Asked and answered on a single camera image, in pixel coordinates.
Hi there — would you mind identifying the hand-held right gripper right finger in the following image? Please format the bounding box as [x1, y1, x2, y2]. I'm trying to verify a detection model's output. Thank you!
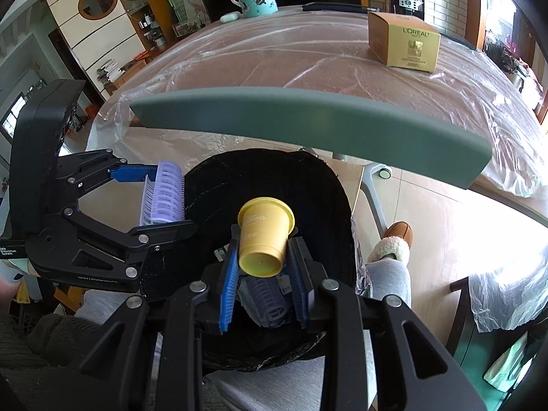
[286, 237, 489, 411]

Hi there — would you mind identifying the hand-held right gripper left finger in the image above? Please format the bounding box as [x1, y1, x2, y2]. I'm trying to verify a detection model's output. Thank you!
[79, 239, 240, 411]

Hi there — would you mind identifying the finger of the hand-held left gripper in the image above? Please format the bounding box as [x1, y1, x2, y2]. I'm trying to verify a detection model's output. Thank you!
[62, 206, 198, 268]
[55, 148, 160, 212]

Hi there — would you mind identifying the purple hair roller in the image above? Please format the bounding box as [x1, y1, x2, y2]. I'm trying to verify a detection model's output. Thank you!
[138, 160, 186, 227]

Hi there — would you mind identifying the yellow plastic cup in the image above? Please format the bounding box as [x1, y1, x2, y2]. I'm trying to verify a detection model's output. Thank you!
[237, 197, 296, 278]

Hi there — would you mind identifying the black trash bin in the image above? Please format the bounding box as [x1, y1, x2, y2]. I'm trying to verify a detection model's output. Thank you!
[138, 148, 357, 373]

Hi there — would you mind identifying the person's left forearm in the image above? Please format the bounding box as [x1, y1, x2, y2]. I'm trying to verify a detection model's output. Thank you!
[0, 308, 92, 371]

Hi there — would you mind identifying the person's grey trouser leg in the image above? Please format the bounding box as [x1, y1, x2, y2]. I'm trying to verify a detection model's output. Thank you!
[354, 252, 412, 310]

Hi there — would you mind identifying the small wooden side table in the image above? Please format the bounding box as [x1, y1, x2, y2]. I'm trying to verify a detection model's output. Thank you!
[104, 59, 150, 96]

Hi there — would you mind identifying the stack of books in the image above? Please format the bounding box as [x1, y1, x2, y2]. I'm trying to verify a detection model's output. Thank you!
[96, 58, 126, 85]

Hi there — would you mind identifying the brown fleece slipper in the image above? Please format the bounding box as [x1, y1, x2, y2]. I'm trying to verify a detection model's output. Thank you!
[367, 221, 414, 264]

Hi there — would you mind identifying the dark wooden chair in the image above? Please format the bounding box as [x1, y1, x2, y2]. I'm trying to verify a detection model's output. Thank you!
[445, 275, 478, 354]

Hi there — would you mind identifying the round wooden mirror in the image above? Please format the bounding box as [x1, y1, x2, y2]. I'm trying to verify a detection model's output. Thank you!
[78, 0, 119, 21]

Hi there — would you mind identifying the grey green chair backrest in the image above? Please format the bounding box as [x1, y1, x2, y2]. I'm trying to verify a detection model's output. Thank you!
[129, 86, 492, 190]

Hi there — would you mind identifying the framed drawing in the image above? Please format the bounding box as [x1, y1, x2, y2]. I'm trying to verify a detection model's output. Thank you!
[172, 0, 211, 37]

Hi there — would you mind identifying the teal printed mug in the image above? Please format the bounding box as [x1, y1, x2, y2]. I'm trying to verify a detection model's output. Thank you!
[230, 0, 278, 19]

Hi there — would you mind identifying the golden cardboard box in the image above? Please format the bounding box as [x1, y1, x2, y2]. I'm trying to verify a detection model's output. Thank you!
[368, 11, 441, 73]

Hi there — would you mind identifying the black coffee machine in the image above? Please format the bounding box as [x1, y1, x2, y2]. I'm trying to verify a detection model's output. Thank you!
[391, 0, 425, 21]

